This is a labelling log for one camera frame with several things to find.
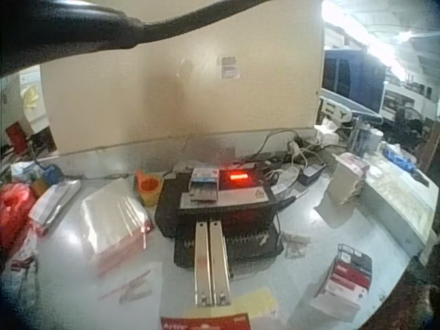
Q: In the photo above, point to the blue cabinet machine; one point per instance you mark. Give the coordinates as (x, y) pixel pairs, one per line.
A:
(357, 79)

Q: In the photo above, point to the stack of white sheets wrapped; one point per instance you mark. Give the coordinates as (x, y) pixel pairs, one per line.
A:
(113, 220)

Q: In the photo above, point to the blue small container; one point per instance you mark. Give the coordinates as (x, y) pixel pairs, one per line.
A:
(52, 173)

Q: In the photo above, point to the silver foil pouches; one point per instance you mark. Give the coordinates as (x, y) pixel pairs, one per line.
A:
(55, 203)

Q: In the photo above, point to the crumpled clear small bags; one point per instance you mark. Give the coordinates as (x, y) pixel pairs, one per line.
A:
(295, 244)

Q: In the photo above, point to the black tabletop machine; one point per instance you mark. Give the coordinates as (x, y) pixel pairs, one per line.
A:
(240, 206)

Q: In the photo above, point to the black power adapter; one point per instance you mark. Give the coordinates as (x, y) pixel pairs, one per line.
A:
(311, 174)

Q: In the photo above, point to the white round container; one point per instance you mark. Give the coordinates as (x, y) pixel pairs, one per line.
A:
(374, 140)

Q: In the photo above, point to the background shelves with equipment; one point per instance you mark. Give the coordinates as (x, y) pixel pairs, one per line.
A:
(409, 103)

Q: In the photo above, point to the long white box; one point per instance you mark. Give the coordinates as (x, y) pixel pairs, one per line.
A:
(398, 203)

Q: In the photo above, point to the metal feed rail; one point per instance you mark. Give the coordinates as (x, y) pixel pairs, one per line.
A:
(220, 261)
(203, 261)

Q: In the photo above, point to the red plastic bag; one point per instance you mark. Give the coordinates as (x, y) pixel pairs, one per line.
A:
(15, 209)

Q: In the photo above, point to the clear plastic bag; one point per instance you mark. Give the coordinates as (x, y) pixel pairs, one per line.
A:
(17, 275)

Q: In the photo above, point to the paper label on wall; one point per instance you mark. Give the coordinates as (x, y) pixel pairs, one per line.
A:
(230, 68)

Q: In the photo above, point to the red white carton stack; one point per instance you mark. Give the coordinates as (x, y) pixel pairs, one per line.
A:
(347, 285)

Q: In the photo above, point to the red chair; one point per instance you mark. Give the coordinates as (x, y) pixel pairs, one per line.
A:
(15, 135)

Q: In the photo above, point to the blue white small box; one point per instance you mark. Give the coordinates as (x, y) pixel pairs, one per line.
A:
(205, 182)

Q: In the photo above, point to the white desk device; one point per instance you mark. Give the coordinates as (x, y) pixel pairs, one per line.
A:
(335, 110)

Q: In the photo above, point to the white cardboard carton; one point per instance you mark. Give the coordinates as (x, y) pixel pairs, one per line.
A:
(345, 182)

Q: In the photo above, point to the yellow paper sheet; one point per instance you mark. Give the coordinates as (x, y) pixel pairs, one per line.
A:
(254, 304)

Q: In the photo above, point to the yellow cloth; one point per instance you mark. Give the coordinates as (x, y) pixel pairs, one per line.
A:
(30, 98)

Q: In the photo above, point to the blue gloves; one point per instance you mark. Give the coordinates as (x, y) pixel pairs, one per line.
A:
(398, 158)

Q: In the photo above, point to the red printed booklet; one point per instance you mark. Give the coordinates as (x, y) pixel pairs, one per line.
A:
(206, 323)

